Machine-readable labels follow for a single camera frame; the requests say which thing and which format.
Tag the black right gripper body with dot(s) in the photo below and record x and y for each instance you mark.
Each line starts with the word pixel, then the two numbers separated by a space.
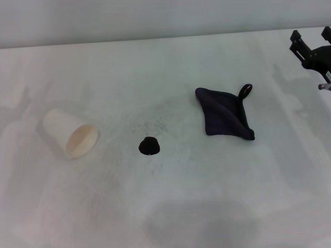
pixel 322 59

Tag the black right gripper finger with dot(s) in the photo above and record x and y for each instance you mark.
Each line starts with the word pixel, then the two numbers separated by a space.
pixel 327 34
pixel 300 46

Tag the purple rag with loop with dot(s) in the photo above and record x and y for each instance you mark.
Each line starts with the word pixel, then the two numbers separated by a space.
pixel 222 116

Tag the white paper cup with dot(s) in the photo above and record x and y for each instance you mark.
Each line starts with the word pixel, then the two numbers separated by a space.
pixel 59 129

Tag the small black pile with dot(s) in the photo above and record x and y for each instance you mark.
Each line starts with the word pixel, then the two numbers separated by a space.
pixel 149 146

